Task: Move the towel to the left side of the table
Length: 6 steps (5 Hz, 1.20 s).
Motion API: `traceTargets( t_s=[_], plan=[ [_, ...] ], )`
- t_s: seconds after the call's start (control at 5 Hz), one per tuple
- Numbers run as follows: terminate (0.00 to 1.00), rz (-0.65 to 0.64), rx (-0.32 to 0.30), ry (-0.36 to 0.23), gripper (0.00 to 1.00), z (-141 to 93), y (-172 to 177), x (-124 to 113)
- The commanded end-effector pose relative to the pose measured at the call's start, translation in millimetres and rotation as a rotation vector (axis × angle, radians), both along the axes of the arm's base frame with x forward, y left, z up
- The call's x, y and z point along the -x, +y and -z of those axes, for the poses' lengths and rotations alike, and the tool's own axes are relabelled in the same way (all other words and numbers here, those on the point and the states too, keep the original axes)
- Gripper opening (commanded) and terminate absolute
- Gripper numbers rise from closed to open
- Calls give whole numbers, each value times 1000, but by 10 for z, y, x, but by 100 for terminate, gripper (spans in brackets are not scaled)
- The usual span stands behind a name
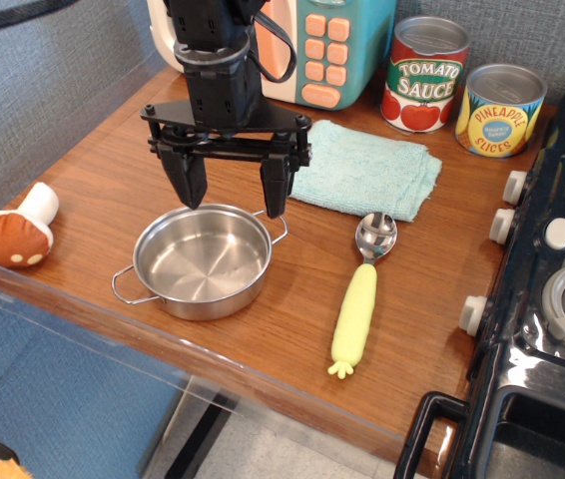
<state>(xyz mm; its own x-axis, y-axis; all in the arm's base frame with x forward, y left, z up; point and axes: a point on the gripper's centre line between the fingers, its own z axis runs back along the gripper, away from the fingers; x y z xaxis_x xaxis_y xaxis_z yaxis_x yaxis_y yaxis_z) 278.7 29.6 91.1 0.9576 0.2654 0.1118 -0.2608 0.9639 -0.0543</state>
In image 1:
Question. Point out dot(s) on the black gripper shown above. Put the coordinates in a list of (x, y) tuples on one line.
[(226, 117)]

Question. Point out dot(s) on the light blue cloth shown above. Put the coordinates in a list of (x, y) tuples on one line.
[(358, 173)]

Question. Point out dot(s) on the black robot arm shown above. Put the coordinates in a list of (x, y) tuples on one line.
[(213, 23)]

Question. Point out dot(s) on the small steel pot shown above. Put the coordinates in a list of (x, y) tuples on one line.
[(202, 264)]

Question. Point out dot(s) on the teal toy microwave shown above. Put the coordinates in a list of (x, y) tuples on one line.
[(334, 48)]

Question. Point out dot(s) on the plush brown mushroom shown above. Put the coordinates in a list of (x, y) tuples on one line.
[(25, 235)]

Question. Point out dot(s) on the tomato sauce can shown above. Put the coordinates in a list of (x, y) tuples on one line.
[(427, 57)]

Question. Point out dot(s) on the pineapple slices can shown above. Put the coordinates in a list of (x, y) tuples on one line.
[(500, 107)]

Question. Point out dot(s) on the black toy stove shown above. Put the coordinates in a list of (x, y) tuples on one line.
[(512, 422)]

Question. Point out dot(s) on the spoon with yellow handle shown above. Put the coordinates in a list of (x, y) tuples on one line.
[(375, 236)]

